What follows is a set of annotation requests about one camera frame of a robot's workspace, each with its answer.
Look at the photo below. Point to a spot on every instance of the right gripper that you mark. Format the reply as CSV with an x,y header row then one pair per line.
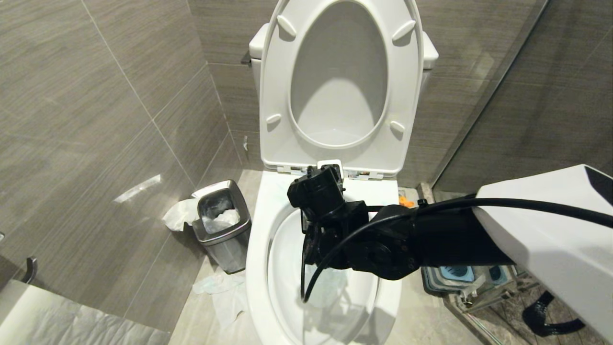
x,y
330,239

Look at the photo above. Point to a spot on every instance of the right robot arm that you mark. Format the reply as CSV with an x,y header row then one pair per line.
x,y
550,239

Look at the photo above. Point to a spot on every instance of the white toilet bowl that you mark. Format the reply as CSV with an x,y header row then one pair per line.
x,y
268,215

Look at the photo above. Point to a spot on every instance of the white toilet seat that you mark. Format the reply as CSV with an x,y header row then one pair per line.
x,y
278,86

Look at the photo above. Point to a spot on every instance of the white toilet lid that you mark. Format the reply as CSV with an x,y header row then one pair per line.
x,y
337,72

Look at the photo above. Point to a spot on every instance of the white toilet tank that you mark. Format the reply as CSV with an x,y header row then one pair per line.
x,y
256,48

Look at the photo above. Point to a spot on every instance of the small orange object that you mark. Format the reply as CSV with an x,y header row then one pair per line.
x,y
406,200

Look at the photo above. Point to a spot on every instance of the stainless steel trash bin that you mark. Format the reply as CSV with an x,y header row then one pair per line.
x,y
230,249

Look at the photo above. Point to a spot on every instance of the white tissue paper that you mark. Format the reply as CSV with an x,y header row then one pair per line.
x,y
225,297

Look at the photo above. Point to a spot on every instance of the white trash bin liner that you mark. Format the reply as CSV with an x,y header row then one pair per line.
x,y
179,215

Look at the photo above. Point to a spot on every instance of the glass shower panel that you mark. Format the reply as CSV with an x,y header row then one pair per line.
x,y
550,96

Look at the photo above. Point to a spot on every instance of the white marble countertop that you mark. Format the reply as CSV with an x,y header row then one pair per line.
x,y
57,316

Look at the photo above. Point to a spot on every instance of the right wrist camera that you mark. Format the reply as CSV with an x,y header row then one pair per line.
x,y
318,191

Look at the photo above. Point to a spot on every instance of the metal wall hook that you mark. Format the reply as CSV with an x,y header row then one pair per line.
x,y
31,268

